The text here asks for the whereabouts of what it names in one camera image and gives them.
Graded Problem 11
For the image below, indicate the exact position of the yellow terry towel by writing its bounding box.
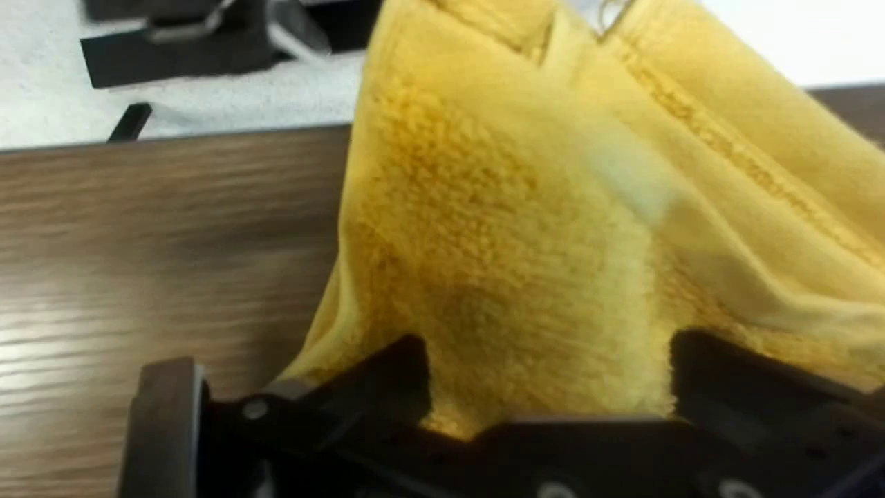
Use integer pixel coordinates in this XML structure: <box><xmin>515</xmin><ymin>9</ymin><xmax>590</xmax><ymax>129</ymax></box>
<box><xmin>275</xmin><ymin>0</ymin><xmax>885</xmax><ymax>441</ymax></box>

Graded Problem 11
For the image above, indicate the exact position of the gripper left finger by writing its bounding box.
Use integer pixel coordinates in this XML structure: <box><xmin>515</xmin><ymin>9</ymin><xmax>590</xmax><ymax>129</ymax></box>
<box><xmin>116</xmin><ymin>335</ymin><xmax>485</xmax><ymax>498</ymax></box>

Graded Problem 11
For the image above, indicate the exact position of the short black bar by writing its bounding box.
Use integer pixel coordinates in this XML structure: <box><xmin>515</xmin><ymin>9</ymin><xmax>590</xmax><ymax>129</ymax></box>
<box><xmin>106</xmin><ymin>102</ymin><xmax>153</xmax><ymax>143</ymax></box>

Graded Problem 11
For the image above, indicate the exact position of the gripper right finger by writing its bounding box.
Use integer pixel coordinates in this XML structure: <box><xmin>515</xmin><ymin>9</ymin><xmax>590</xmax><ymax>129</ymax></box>
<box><xmin>668</xmin><ymin>328</ymin><xmax>885</xmax><ymax>498</ymax></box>

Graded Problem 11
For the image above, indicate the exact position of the black metal stand foot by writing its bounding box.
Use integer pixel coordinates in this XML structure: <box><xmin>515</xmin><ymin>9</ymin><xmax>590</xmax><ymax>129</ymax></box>
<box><xmin>79</xmin><ymin>0</ymin><xmax>385</xmax><ymax>89</ymax></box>

